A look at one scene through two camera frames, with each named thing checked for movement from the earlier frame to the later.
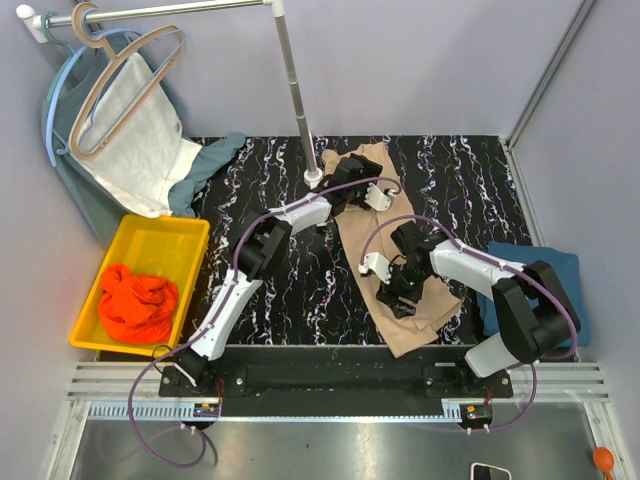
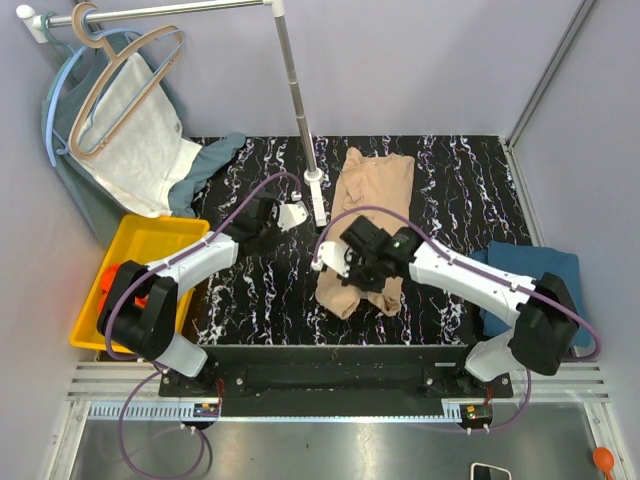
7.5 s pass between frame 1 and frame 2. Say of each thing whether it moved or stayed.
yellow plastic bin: stayed
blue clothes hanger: stayed
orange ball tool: stayed
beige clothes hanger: stayed
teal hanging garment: stayed
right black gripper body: moved
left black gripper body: moved
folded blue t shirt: stayed
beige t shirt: moved
